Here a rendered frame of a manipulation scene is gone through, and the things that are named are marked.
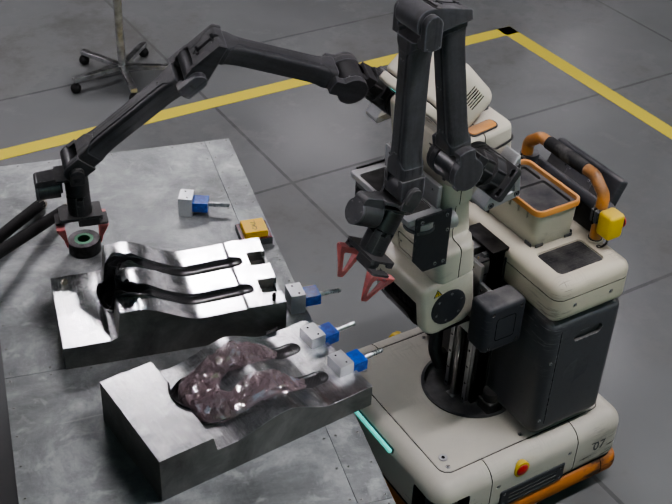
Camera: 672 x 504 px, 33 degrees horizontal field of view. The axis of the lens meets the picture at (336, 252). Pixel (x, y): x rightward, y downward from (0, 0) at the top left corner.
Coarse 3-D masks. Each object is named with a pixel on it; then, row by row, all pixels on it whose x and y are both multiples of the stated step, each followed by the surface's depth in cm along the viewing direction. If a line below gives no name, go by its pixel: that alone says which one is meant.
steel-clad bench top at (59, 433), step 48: (192, 144) 325; (0, 192) 301; (96, 192) 303; (144, 192) 304; (240, 192) 306; (48, 240) 284; (144, 240) 286; (192, 240) 287; (0, 288) 268; (48, 288) 269; (0, 336) 254; (48, 336) 255; (48, 384) 242; (96, 384) 243; (48, 432) 231; (96, 432) 231; (336, 432) 234; (48, 480) 220; (96, 480) 221; (144, 480) 221; (240, 480) 222; (288, 480) 223; (336, 480) 223; (384, 480) 224
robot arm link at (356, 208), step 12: (360, 192) 230; (372, 192) 232; (384, 192) 236; (408, 192) 231; (420, 192) 231; (348, 204) 232; (360, 204) 229; (372, 204) 230; (384, 204) 232; (396, 204) 232; (408, 204) 231; (348, 216) 231; (360, 216) 229; (372, 216) 230
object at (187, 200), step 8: (184, 192) 295; (192, 192) 295; (184, 200) 292; (192, 200) 294; (200, 200) 294; (208, 200) 295; (184, 208) 294; (192, 208) 294; (200, 208) 294; (184, 216) 295
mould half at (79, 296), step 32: (160, 256) 264; (192, 256) 267; (224, 256) 267; (64, 288) 259; (192, 288) 258; (256, 288) 257; (64, 320) 250; (96, 320) 251; (128, 320) 243; (160, 320) 246; (192, 320) 249; (224, 320) 252; (256, 320) 255; (64, 352) 243; (96, 352) 246; (128, 352) 249; (160, 352) 251
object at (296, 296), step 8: (288, 288) 264; (296, 288) 264; (304, 288) 266; (312, 288) 266; (288, 296) 264; (296, 296) 262; (304, 296) 262; (312, 296) 264; (320, 296) 265; (288, 304) 265; (296, 304) 263; (304, 304) 264; (312, 304) 265; (296, 312) 264
